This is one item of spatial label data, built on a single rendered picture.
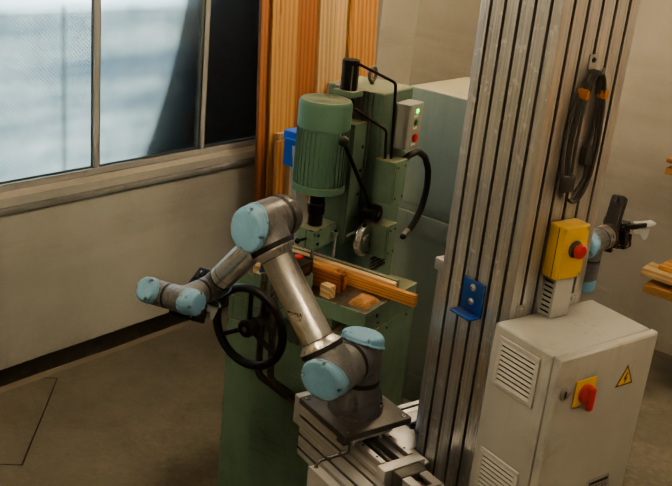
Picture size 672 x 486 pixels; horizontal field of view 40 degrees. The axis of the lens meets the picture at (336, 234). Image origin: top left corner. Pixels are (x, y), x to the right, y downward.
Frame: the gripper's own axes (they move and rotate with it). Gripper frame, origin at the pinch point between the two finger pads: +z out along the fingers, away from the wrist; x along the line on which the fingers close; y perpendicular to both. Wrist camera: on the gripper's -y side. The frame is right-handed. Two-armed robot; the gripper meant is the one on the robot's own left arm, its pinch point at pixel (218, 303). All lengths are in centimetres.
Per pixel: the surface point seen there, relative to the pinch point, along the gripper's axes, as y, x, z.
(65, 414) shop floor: 60, -101, 57
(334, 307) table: -9.3, 28.2, 22.2
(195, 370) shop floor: 31, -87, 115
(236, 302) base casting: -2.5, -11.4, 25.3
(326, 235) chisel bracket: -32.7, 12.4, 30.9
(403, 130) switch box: -75, 27, 36
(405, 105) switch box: -82, 27, 32
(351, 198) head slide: -47, 17, 33
